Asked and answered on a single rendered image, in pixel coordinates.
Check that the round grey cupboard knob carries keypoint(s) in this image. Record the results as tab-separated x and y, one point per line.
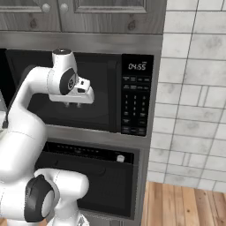
45	7
64	7

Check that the black microwave door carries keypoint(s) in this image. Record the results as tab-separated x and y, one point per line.
100	114

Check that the black oven door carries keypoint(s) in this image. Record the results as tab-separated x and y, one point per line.
111	188

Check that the grey wooden cupboard door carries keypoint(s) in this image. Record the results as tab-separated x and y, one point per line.
17	20
117	22

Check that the black built-in oven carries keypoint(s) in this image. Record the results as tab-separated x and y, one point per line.
111	182

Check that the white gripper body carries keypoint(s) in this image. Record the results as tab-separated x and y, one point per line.
73	98

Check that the white oven knob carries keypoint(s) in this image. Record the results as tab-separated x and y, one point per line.
120	158

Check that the grey steel appliance housing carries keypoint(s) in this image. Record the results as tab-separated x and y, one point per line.
88	41

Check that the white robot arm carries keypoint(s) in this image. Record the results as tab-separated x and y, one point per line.
20	141

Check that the black microwave oven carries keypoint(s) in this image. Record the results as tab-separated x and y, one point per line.
137	97

